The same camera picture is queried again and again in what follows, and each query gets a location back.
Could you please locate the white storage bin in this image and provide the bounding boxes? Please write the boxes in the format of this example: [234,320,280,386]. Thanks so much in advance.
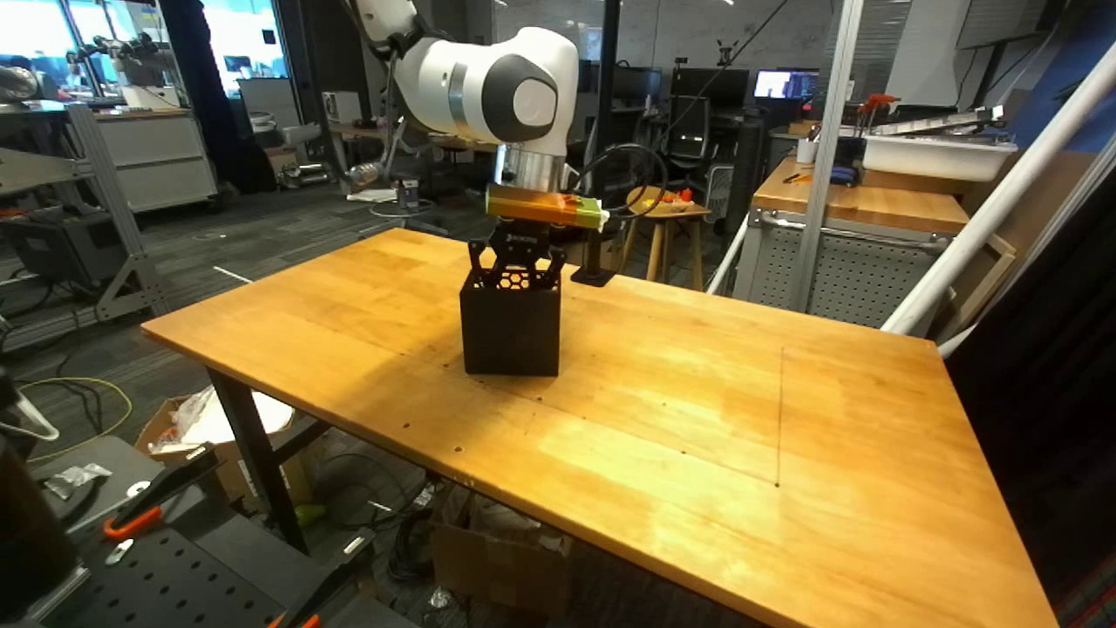
[862,122,1024,185]

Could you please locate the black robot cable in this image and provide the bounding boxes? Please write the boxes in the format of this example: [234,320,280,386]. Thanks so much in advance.
[575,136,672,223]

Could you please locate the clear plastic bag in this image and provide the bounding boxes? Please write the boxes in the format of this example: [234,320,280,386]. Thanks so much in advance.
[40,461,116,506]

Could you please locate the grey metal shelving rack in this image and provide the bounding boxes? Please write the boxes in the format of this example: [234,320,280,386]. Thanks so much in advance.
[0,100,166,351]

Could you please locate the grey aluminium pole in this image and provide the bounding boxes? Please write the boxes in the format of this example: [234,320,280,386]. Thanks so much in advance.
[791,0,873,314]

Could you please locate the black perforated plate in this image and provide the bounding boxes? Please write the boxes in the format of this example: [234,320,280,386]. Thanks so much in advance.
[46,509,423,628]

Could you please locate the black pole stand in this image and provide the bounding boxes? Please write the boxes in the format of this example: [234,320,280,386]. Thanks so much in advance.
[568,0,622,290]

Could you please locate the round wooden stool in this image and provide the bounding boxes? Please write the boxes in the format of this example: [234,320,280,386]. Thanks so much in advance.
[622,182,716,293]

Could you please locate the red tool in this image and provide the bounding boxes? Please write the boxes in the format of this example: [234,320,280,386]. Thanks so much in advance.
[851,91,902,122]

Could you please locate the yellow floor cable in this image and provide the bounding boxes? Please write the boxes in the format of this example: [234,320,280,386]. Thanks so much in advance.
[15,375,138,469]

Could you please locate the small cardboard box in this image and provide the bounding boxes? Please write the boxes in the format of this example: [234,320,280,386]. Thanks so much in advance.
[430,509,581,621]

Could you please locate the person's dark clothed leg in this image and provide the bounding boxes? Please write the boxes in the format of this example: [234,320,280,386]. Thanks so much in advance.
[0,432,81,623]

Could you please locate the white cabinet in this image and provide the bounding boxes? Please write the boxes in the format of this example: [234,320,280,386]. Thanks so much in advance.
[97,107,223,216]

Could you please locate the blue board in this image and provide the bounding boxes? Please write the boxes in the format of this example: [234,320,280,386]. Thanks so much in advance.
[1008,2,1116,154]

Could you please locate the computer monitor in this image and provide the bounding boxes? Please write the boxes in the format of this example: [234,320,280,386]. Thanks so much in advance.
[748,68,824,104]

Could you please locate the black perforated box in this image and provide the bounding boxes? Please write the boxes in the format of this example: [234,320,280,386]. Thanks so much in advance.
[456,263,568,380]

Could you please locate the black table leg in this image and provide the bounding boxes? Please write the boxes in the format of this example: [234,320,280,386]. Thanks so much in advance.
[204,368,312,558]

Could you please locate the orange-handled tool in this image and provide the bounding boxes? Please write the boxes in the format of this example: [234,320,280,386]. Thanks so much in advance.
[101,444,223,548]

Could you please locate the orange yellow toy pieces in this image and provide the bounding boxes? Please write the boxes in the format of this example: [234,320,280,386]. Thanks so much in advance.
[637,185,702,212]

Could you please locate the yellow-green orange wrist camera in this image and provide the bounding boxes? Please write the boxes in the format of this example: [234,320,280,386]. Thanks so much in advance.
[482,185,615,239]

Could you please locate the white pole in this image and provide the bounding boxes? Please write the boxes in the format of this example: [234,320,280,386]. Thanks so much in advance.
[934,144,1116,359]
[880,42,1116,342]

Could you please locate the thin white tube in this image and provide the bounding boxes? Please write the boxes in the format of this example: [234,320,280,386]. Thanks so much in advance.
[703,208,758,297]

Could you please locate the black office chair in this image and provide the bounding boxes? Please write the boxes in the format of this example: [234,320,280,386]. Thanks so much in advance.
[663,89,722,189]

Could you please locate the cardboard box with white bag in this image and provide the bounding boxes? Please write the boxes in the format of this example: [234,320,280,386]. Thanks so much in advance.
[134,385,300,506]

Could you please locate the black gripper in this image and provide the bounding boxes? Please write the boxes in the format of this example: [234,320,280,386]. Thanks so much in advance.
[467,221,568,290]

